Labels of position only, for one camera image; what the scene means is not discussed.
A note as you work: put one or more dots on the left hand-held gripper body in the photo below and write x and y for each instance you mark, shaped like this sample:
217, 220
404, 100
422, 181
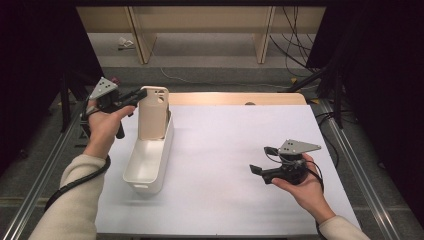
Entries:
105, 88

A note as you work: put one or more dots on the black tripod stand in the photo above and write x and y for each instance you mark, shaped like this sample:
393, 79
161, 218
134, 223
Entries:
65, 110
339, 106

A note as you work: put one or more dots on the crumpled white paper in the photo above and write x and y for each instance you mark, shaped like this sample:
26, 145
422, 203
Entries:
125, 42

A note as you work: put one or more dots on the beige phone case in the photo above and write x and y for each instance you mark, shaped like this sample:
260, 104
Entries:
151, 116

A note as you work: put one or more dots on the white plastic storage box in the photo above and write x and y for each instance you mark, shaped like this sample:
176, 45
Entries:
146, 163

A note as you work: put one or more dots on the metal floor rail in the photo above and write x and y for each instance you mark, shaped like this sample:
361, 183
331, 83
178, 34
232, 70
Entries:
380, 215
50, 166

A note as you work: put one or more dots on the wooden table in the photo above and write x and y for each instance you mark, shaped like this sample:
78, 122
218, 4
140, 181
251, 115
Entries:
233, 98

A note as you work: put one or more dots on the person's right hand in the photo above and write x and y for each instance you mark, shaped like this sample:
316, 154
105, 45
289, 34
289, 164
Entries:
310, 196

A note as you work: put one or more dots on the light wooden desk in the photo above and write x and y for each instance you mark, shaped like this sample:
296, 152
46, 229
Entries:
200, 18

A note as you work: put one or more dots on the pink object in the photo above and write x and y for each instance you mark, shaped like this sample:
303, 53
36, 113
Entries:
116, 80

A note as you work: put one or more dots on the person's left hand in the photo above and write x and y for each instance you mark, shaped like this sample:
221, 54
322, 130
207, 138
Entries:
100, 130

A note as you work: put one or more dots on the black curtain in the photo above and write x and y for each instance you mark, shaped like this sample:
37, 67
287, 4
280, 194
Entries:
386, 83
33, 66

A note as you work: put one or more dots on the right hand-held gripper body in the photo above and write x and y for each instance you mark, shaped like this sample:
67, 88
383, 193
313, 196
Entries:
295, 148

